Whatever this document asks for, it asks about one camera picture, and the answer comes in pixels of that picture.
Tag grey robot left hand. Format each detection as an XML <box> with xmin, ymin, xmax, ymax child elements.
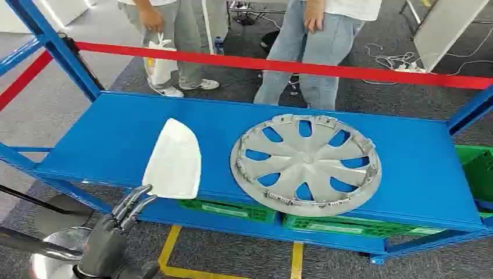
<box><xmin>73</xmin><ymin>184</ymin><xmax>160</xmax><ymax>279</ymax></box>

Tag black metal bar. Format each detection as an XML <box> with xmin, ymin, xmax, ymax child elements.
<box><xmin>0</xmin><ymin>184</ymin><xmax>93</xmax><ymax>216</ymax></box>

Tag white plastic cover part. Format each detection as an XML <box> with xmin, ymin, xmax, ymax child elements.
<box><xmin>141</xmin><ymin>117</ymin><xmax>202</xmax><ymax>200</ymax></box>

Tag blue metal shelving rack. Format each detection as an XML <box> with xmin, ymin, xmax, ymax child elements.
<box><xmin>0</xmin><ymin>0</ymin><xmax>493</xmax><ymax>266</ymax></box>

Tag folded green plastic crate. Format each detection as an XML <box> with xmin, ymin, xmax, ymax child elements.
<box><xmin>282</xmin><ymin>213</ymin><xmax>445</xmax><ymax>238</ymax></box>
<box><xmin>177</xmin><ymin>198</ymin><xmax>279</xmax><ymax>224</ymax></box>

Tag short red rack beam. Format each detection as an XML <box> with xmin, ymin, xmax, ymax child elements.
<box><xmin>0</xmin><ymin>51</ymin><xmax>53</xmax><ymax>112</ymax></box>

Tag white plastic bag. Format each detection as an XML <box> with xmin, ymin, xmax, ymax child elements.
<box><xmin>147</xmin><ymin>33</ymin><xmax>178</xmax><ymax>87</ymax></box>

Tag person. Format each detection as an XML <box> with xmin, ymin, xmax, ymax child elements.
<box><xmin>253</xmin><ymin>0</ymin><xmax>383</xmax><ymax>110</ymax></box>
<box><xmin>117</xmin><ymin>0</ymin><xmax>230</xmax><ymax>98</ymax></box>

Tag silver plastic hubcap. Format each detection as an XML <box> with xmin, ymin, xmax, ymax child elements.
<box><xmin>230</xmin><ymin>113</ymin><xmax>383</xmax><ymax>217</ymax></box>

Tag person's hand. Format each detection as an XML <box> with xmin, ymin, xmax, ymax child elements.
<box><xmin>138</xmin><ymin>5</ymin><xmax>165</xmax><ymax>34</ymax></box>
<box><xmin>303</xmin><ymin>0</ymin><xmax>326</xmax><ymax>34</ymax></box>

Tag white panel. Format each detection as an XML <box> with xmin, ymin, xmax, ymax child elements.
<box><xmin>0</xmin><ymin>0</ymin><xmax>97</xmax><ymax>34</ymax></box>

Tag long red rack beam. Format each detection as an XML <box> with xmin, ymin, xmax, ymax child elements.
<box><xmin>75</xmin><ymin>41</ymin><xmax>493</xmax><ymax>91</ymax></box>

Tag white power strip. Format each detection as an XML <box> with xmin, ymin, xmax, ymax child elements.
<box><xmin>394</xmin><ymin>63</ymin><xmax>428</xmax><ymax>74</ymax></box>

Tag open green plastic crate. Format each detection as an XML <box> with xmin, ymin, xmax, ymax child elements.
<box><xmin>454</xmin><ymin>145</ymin><xmax>493</xmax><ymax>205</ymax></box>

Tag white board on stand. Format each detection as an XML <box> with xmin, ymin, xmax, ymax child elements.
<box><xmin>398</xmin><ymin>0</ymin><xmax>490</xmax><ymax>73</ymax></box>

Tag white cable bundle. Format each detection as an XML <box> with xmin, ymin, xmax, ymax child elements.
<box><xmin>362</xmin><ymin>42</ymin><xmax>428</xmax><ymax>85</ymax></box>

